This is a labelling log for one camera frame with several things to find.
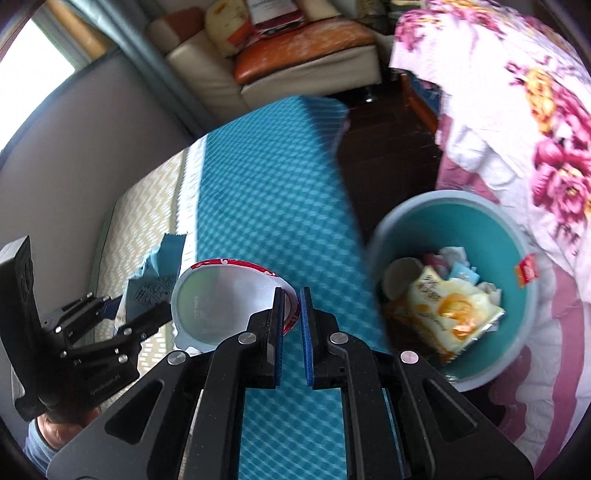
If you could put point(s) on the cream cushion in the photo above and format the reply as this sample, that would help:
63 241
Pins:
323 9

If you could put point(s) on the pink floral quilt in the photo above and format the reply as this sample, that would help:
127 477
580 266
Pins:
508 115

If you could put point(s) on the teal and beige tablecloth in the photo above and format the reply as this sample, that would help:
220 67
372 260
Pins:
277 207

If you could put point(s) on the small red rimmed cup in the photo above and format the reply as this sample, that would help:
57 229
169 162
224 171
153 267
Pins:
217 295

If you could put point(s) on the grey blue curtain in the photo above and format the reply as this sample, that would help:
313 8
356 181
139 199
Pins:
138 60

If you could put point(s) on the wooden bed frame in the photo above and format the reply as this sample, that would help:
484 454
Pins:
415 120

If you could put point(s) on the person's left forearm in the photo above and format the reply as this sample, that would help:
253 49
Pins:
46 443

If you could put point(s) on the orange seat cushion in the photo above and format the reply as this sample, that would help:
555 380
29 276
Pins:
300 50

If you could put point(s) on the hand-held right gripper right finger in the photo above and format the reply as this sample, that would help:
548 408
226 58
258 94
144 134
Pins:
306 350

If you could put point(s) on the red and white bag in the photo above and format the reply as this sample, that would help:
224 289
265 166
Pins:
272 11

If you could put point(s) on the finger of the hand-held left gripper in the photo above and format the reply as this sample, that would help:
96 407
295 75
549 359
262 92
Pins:
138 325
92 311

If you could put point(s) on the yellow printed pillow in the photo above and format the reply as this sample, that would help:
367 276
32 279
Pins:
226 27

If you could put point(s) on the blue wrapper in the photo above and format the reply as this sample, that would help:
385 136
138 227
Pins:
157 272

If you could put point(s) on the window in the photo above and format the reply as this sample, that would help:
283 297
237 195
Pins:
27 83

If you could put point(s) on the grey upholstered panel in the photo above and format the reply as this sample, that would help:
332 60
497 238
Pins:
69 161

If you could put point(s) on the blue bed sheet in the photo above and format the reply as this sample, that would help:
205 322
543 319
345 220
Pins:
425 94

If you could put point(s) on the yellow snack packet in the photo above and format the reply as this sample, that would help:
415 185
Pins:
443 314

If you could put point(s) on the beige sofa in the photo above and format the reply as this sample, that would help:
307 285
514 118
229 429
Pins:
300 90

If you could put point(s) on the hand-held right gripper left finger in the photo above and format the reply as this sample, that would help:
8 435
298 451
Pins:
278 350

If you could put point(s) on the teal trash bin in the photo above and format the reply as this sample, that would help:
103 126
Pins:
485 240

